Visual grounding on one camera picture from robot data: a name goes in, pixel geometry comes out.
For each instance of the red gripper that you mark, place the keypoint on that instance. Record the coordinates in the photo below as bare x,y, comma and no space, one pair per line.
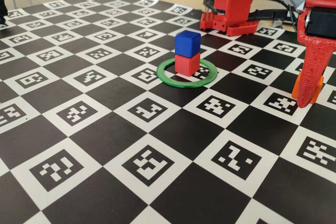
321,25

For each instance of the orange cube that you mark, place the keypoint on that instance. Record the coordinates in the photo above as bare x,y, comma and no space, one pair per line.
296,90

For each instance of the red cube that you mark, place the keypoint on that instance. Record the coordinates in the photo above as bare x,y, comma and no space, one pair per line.
185,65

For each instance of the blue cube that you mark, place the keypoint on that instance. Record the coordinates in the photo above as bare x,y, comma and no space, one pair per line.
186,44

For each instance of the red robot base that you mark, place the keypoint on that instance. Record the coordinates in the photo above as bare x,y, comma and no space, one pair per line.
241,28

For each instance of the black clamp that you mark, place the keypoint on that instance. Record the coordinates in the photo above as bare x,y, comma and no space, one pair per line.
265,14

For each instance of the black white marker mat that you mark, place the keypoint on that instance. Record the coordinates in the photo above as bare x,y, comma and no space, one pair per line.
183,129

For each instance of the black stand foot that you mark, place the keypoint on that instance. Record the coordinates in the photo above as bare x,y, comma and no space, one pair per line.
2,9

